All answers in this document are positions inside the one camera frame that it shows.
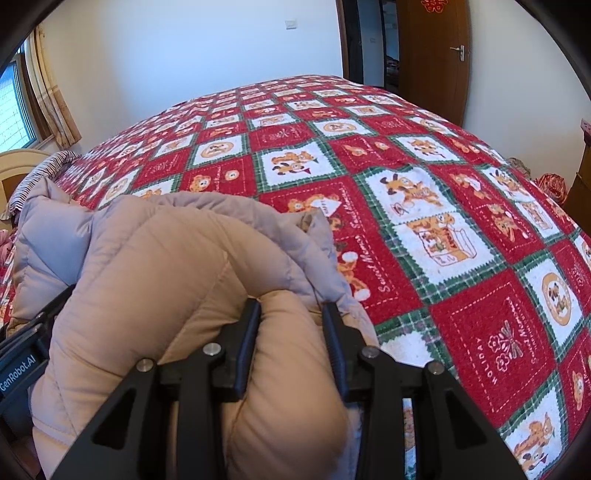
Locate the red checkered cartoon bedspread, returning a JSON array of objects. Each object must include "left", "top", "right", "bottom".
[{"left": 1, "top": 75, "right": 590, "bottom": 479}]

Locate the beige wooden headboard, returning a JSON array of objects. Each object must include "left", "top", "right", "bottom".
[{"left": 0, "top": 148, "right": 49, "bottom": 202}]

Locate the silver door handle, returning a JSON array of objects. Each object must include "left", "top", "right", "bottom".
[{"left": 451, "top": 45, "right": 466, "bottom": 62}]

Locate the brown wooden cabinet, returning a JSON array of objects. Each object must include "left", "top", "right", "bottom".
[{"left": 564, "top": 119, "right": 591, "bottom": 234}]

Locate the brown wooden door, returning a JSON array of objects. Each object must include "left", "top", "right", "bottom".
[{"left": 397, "top": 0, "right": 471, "bottom": 126}]

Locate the light grey quilted down jacket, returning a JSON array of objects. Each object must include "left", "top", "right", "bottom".
[{"left": 8, "top": 180, "right": 378, "bottom": 479}]

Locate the striped pillow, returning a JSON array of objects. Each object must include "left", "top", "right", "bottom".
[{"left": 1, "top": 150, "right": 80, "bottom": 222}]

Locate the dark brown door frame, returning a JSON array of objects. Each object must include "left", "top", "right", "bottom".
[{"left": 335, "top": 0, "right": 400, "bottom": 93}]

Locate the red paper door decoration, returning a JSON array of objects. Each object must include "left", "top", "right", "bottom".
[{"left": 421, "top": 0, "right": 449, "bottom": 14}]

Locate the beige plaid curtain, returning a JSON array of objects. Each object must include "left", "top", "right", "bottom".
[{"left": 24, "top": 26, "right": 81, "bottom": 150}]

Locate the window with white frame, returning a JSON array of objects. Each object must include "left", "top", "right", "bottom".
[{"left": 0, "top": 56, "right": 40, "bottom": 152}]

